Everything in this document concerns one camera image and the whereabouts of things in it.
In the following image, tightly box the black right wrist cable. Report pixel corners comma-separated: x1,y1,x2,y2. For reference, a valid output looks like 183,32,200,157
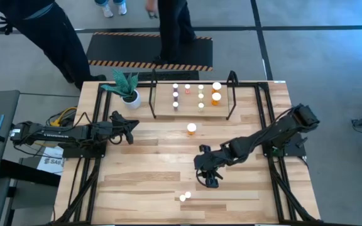
195,169,207,188

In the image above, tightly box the person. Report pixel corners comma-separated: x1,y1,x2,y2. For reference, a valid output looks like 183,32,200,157
145,0,198,66
0,0,107,91
93,0,128,19

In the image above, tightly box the snake plant in white pot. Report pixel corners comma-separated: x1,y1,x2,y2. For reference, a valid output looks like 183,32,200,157
100,68,141,110

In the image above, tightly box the white printed paper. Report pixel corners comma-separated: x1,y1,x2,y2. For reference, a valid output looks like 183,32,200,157
36,146,65,176

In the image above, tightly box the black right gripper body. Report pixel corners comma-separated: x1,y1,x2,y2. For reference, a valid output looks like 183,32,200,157
194,144,232,174

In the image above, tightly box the yellow cable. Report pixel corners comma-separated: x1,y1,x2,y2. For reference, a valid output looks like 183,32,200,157
49,106,78,129

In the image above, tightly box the black aluminium table frame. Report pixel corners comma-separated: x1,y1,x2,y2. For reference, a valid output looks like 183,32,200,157
53,81,323,225

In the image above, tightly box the black hazard-striped floor mat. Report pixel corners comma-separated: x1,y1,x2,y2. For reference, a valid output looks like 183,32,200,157
86,31,214,72

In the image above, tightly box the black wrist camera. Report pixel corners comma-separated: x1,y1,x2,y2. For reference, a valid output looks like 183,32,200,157
97,121,114,135
203,171,223,188

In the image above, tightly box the wooden shelf with black legs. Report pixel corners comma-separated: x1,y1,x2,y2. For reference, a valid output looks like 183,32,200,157
148,69,239,121

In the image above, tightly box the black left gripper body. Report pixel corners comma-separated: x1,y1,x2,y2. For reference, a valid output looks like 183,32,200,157
107,110,134,145

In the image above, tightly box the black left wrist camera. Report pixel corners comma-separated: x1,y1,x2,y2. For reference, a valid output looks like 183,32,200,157
97,121,114,135

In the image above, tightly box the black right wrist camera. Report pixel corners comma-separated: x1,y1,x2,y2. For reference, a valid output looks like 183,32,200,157
203,171,223,188

